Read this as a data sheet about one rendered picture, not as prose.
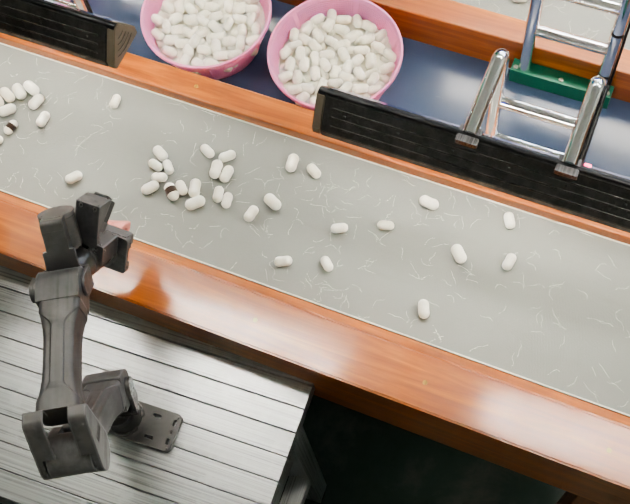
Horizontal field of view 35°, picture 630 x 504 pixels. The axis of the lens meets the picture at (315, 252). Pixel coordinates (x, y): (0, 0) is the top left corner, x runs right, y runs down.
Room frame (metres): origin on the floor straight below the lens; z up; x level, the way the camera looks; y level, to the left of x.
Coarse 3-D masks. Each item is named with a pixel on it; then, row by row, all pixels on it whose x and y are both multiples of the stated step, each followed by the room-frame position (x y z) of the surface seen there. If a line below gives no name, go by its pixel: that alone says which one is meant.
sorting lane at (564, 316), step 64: (0, 64) 1.29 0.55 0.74; (64, 64) 1.25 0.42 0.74; (0, 128) 1.14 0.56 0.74; (64, 128) 1.10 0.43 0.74; (128, 128) 1.07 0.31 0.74; (192, 128) 1.04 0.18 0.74; (256, 128) 1.01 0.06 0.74; (64, 192) 0.96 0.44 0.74; (128, 192) 0.94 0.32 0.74; (256, 192) 0.88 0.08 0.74; (320, 192) 0.85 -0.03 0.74; (384, 192) 0.82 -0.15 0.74; (448, 192) 0.80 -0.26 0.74; (192, 256) 0.78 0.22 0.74; (256, 256) 0.75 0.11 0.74; (320, 256) 0.72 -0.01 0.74; (384, 256) 0.70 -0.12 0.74; (448, 256) 0.67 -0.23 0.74; (576, 256) 0.62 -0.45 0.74; (384, 320) 0.58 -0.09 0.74; (448, 320) 0.55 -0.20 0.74; (512, 320) 0.53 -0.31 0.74; (576, 320) 0.51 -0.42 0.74; (576, 384) 0.40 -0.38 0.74
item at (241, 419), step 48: (0, 288) 0.83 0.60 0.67; (0, 336) 0.73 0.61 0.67; (96, 336) 0.69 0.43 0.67; (144, 336) 0.67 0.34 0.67; (0, 384) 0.64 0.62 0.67; (144, 384) 0.58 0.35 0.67; (192, 384) 0.56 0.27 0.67; (240, 384) 0.54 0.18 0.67; (288, 384) 0.52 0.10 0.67; (0, 432) 0.55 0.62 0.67; (48, 432) 0.53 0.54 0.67; (192, 432) 0.47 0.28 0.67; (240, 432) 0.45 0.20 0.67; (288, 432) 0.44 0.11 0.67; (0, 480) 0.46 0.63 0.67; (48, 480) 0.44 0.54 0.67; (96, 480) 0.42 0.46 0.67; (144, 480) 0.41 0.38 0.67; (192, 480) 0.39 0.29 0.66; (240, 480) 0.37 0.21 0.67
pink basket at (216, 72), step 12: (144, 0) 1.35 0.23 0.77; (156, 0) 1.36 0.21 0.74; (264, 0) 1.30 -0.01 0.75; (144, 12) 1.32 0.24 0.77; (156, 12) 1.34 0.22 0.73; (264, 12) 1.28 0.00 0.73; (144, 24) 1.29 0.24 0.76; (144, 36) 1.26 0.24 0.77; (156, 48) 1.24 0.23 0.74; (252, 48) 1.18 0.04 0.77; (168, 60) 1.19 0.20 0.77; (228, 60) 1.16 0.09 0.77; (240, 60) 1.17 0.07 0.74; (204, 72) 1.17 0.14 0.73; (216, 72) 1.17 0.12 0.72; (228, 72) 1.18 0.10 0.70
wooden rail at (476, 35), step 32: (288, 0) 1.33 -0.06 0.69; (384, 0) 1.23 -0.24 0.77; (416, 0) 1.21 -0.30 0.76; (448, 0) 1.19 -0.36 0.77; (416, 32) 1.18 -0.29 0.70; (448, 32) 1.14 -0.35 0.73; (480, 32) 1.11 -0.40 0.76; (512, 32) 1.09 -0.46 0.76; (544, 64) 1.03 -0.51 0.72; (576, 64) 1.00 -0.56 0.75
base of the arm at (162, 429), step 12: (144, 408) 0.53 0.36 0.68; (156, 408) 0.53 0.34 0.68; (120, 420) 0.50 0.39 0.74; (132, 420) 0.50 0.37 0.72; (144, 420) 0.51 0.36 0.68; (156, 420) 0.50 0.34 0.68; (168, 420) 0.50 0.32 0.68; (180, 420) 0.50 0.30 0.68; (108, 432) 0.50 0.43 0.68; (120, 432) 0.49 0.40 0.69; (132, 432) 0.49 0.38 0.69; (144, 432) 0.49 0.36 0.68; (156, 432) 0.48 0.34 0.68; (168, 432) 0.48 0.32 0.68; (144, 444) 0.47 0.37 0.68; (156, 444) 0.46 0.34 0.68; (168, 444) 0.46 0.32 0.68
